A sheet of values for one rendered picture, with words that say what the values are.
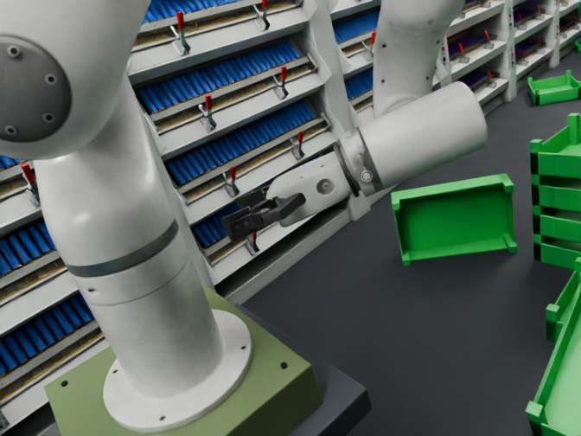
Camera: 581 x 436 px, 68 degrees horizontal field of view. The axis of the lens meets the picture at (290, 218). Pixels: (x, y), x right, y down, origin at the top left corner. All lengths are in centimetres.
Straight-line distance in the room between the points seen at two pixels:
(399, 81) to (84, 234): 42
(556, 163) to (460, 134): 62
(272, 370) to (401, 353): 52
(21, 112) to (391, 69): 42
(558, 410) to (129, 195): 75
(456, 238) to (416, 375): 50
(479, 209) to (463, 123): 80
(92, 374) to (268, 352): 24
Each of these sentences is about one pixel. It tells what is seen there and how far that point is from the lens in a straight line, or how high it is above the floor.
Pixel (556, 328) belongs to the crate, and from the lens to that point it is 101.
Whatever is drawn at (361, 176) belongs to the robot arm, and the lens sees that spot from 50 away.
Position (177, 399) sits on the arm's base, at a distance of 54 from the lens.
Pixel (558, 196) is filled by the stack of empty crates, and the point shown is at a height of 19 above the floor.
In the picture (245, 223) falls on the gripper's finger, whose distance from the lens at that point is 52.
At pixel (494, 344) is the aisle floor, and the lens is 102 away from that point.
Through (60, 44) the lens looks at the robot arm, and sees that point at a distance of 36.
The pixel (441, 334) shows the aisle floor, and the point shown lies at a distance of 105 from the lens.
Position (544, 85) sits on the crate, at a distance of 285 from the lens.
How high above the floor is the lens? 70
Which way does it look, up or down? 24 degrees down
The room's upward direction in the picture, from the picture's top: 17 degrees counter-clockwise
